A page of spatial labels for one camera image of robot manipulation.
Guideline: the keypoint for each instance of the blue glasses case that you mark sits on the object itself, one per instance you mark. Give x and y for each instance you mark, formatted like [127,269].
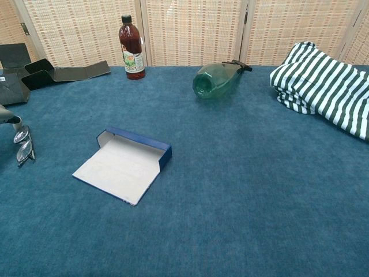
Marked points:
[115,167]

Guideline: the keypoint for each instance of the green glass vase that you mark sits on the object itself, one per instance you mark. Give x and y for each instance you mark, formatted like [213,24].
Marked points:
[216,80]

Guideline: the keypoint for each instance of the black screen hinge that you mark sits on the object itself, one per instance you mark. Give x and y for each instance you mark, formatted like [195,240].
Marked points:
[25,29]
[245,15]

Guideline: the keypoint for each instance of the black unfolded cardboard box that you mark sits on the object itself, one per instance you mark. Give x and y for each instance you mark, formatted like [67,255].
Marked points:
[11,89]

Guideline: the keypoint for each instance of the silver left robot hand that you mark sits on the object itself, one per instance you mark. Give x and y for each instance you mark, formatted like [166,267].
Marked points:
[7,115]

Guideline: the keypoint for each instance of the thin metal frame eyeglasses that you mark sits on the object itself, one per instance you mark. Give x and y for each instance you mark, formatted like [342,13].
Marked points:
[25,148]

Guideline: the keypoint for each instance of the green white striped cloth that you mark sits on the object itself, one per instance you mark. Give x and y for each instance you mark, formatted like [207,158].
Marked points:
[317,83]

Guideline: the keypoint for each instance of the dark red juice bottle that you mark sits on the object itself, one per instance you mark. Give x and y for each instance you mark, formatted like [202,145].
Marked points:
[131,43]

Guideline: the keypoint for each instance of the bamboo folding screen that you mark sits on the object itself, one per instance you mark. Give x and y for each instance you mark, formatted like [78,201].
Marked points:
[196,31]

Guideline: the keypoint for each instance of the blue felt table cover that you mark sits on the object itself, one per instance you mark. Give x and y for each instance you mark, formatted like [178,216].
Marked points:
[230,187]

